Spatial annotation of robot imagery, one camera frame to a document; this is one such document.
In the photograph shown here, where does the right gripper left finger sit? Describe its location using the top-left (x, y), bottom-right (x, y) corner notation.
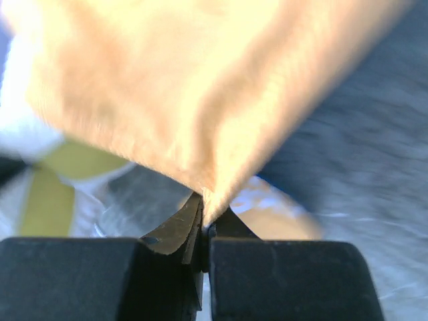
top-left (1, 194), bottom-right (203, 320)

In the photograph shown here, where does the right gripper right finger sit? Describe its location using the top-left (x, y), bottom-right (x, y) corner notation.
top-left (207, 210), bottom-right (384, 321)

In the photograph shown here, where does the cream pillow yellow trim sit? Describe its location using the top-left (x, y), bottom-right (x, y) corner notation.
top-left (1, 35), bottom-right (135, 238)

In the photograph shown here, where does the blue and orange pillowcase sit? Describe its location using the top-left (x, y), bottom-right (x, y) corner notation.
top-left (1, 1), bottom-right (413, 225)

